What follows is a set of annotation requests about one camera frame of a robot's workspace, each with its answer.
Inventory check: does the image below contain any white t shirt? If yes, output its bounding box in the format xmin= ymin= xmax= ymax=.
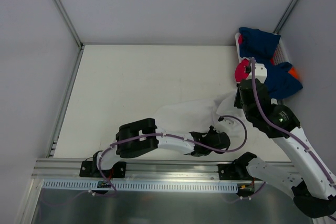
xmin=153 ymin=91 xmax=259 ymax=144

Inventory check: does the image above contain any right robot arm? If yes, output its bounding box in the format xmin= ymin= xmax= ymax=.
xmin=231 ymin=79 xmax=335 ymax=218

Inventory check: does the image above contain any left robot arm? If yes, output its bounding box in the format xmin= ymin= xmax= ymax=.
xmin=91 ymin=118 xmax=230 ymax=177

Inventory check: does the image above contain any pink t shirt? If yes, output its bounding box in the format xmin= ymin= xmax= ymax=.
xmin=234 ymin=59 xmax=251 ymax=83

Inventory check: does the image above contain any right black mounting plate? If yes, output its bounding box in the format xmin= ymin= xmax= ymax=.
xmin=217 ymin=163 xmax=253 ymax=180

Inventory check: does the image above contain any black mounting plate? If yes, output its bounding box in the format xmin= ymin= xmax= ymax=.
xmin=79 ymin=160 xmax=127 ymax=178
xmin=217 ymin=163 xmax=253 ymax=180

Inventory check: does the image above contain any blue t shirt pile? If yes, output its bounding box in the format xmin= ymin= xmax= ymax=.
xmin=238 ymin=27 xmax=303 ymax=100

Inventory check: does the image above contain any orange t shirt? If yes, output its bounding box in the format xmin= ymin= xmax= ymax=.
xmin=288 ymin=67 xmax=300 ymax=80

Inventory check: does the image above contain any white plastic basket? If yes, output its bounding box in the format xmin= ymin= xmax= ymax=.
xmin=235 ymin=33 xmax=290 ymax=65

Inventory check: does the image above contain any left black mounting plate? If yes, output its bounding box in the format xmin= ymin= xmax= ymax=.
xmin=79 ymin=160 xmax=127 ymax=178

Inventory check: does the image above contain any right corner aluminium post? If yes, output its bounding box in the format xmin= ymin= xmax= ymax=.
xmin=273 ymin=0 xmax=300 ymax=34

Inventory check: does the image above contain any corner aluminium post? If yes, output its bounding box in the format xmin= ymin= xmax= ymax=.
xmin=273 ymin=0 xmax=300 ymax=34
xmin=39 ymin=0 xmax=85 ymax=49

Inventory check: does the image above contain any white slotted cable duct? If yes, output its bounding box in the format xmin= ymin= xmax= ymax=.
xmin=43 ymin=179 xmax=238 ymax=194

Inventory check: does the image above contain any aluminium front rail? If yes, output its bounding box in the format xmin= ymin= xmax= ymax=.
xmin=31 ymin=157 xmax=300 ymax=184

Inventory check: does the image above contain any left corner aluminium post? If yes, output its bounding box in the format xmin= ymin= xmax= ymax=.
xmin=39 ymin=0 xmax=85 ymax=49

